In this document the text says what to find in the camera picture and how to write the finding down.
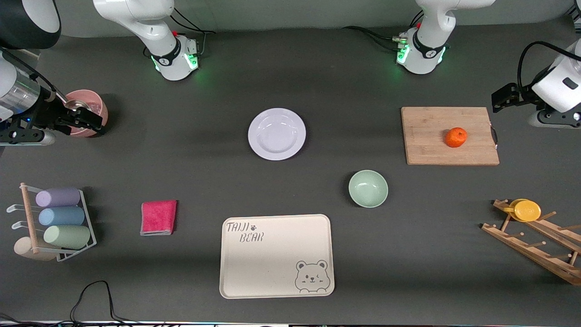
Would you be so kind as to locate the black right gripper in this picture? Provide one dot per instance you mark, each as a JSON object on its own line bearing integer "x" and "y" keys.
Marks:
{"x": 44, "y": 111}

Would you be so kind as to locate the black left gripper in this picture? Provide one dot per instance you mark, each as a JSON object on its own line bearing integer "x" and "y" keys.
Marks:
{"x": 514, "y": 94}

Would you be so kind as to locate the orange fruit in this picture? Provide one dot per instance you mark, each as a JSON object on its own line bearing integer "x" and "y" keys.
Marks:
{"x": 456, "y": 137}

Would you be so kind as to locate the white round plate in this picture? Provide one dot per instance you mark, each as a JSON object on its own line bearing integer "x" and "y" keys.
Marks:
{"x": 277, "y": 134}

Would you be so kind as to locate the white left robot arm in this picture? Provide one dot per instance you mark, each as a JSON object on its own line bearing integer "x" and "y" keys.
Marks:
{"x": 426, "y": 50}

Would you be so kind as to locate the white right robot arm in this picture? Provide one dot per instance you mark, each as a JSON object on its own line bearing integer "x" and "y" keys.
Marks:
{"x": 154, "y": 27}

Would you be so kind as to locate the metal scoop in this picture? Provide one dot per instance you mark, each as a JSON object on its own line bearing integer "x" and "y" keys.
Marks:
{"x": 77, "y": 104}

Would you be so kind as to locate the pink bowl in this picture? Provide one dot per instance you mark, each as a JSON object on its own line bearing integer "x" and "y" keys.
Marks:
{"x": 100, "y": 106}

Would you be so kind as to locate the purple cup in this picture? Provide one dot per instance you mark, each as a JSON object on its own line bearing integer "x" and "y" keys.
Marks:
{"x": 59, "y": 197}

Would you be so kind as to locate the wooden cutting board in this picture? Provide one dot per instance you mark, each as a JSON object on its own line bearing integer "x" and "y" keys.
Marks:
{"x": 426, "y": 136}

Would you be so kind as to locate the blue cup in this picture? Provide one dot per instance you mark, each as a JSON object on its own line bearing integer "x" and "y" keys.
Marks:
{"x": 63, "y": 216}

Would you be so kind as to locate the yellow cup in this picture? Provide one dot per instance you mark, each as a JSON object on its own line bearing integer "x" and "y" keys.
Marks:
{"x": 527, "y": 211}

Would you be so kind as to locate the green cup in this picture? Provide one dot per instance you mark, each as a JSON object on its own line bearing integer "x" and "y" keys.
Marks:
{"x": 68, "y": 236}

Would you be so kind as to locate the pink folded cloth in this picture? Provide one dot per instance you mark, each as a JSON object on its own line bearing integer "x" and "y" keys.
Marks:
{"x": 159, "y": 218}

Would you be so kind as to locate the beige cup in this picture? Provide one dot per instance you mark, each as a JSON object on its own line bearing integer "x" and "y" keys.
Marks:
{"x": 22, "y": 249}

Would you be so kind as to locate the wooden peg drying rack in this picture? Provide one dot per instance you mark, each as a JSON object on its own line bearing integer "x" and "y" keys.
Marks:
{"x": 535, "y": 254}

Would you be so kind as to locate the pale green bowl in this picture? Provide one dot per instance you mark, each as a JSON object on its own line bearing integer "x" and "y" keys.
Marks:
{"x": 368, "y": 189}

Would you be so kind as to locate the cream bear print tray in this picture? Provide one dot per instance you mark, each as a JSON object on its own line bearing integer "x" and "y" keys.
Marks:
{"x": 272, "y": 259}

